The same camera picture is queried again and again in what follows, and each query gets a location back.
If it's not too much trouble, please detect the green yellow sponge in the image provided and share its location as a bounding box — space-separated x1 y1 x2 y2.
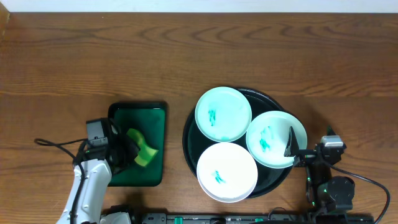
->
127 128 158 167

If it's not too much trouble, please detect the mint green plate top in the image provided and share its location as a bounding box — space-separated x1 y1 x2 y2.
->
194 86 252 142

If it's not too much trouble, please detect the mint green plate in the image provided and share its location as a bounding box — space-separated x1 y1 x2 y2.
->
194 86 252 142
246 111 307 169

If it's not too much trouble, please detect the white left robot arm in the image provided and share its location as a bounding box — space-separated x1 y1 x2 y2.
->
58 118 139 223

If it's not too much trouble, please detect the black round tray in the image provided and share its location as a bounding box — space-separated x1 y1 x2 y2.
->
182 88 292 198

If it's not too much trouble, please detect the green rectangular tray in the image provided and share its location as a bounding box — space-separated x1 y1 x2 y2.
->
108 102 167 187

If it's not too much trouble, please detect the mint green plate right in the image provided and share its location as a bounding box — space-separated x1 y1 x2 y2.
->
246 111 307 169

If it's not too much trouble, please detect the white plate front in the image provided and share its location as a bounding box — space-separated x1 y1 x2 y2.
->
197 142 258 203

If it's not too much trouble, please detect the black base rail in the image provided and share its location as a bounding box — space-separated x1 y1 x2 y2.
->
99 212 374 224

